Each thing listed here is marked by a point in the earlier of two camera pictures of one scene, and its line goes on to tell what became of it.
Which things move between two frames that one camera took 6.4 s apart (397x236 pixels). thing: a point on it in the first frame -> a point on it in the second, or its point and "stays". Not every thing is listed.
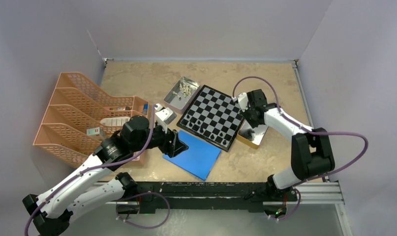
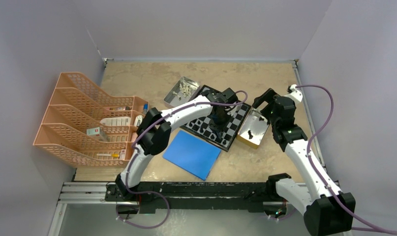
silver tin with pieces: [180, 97] stays
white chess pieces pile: [185, 88] stays
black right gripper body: [248, 114] -> [269, 98]
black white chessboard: [214, 116] stays
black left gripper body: [160, 139] -> [219, 123]
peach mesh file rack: [79, 117] stays
